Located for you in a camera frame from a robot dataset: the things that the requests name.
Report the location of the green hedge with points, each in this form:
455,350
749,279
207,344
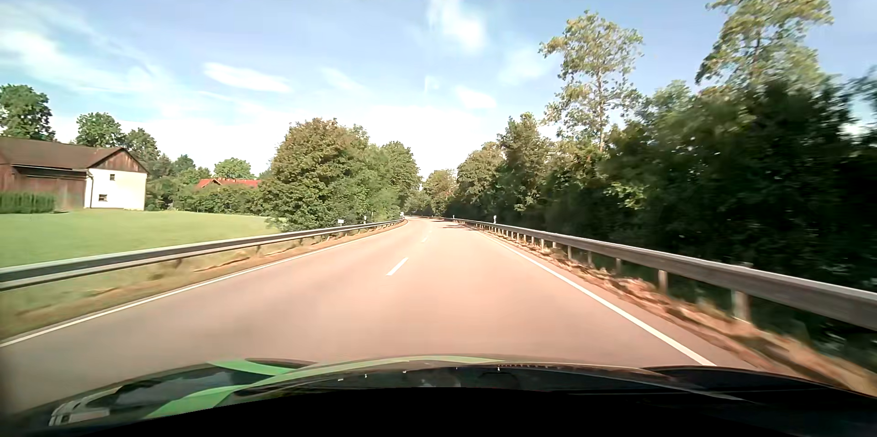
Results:
26,202

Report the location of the row of trees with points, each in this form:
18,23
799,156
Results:
137,149

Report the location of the brown earth verge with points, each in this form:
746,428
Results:
712,327

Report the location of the car's own bonnet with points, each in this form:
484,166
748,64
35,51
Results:
438,382

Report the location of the wood of trees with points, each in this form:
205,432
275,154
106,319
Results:
719,163

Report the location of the red-roofed building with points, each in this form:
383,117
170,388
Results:
229,183

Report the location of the group of trees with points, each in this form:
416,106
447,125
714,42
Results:
329,173

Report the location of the green grass field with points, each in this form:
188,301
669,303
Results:
103,231

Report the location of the road markings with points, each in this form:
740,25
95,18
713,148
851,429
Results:
612,306

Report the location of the grey asphalt road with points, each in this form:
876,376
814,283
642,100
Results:
411,314

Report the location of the grass verge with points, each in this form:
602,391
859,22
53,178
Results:
82,296

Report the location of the brown and white barn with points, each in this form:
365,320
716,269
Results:
75,177

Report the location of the metal guard rail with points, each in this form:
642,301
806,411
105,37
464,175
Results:
685,268
151,256

